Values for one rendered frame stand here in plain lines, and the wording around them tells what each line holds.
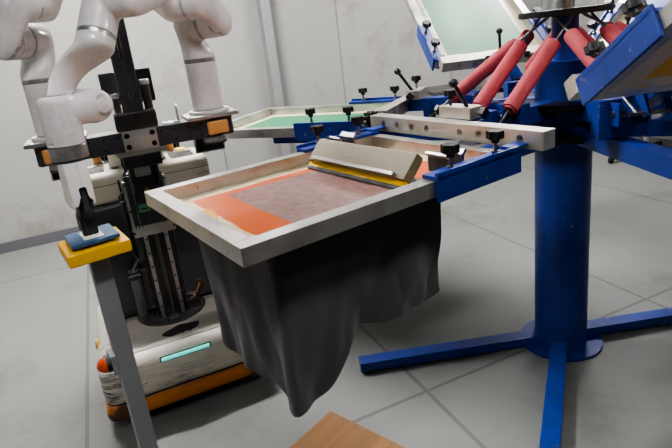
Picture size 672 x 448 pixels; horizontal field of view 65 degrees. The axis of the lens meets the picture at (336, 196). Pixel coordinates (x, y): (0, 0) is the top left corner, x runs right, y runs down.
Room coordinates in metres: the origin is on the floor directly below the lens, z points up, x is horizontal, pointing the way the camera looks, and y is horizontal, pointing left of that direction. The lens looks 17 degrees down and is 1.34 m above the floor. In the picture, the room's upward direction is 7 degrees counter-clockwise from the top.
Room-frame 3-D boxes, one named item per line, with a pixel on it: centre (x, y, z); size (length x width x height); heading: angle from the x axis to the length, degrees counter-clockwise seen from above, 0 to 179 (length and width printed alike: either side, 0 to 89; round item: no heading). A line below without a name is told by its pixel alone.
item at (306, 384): (1.13, -0.05, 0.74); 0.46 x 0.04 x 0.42; 124
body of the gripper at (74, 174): (1.12, 0.55, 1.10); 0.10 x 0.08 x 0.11; 34
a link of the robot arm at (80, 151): (1.13, 0.55, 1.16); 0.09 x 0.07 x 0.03; 34
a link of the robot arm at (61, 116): (1.15, 0.53, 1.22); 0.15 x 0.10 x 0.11; 162
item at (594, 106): (1.92, -0.86, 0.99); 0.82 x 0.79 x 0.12; 124
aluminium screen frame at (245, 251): (1.33, 0.01, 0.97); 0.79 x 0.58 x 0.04; 124
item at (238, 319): (1.17, 0.26, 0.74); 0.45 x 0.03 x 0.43; 34
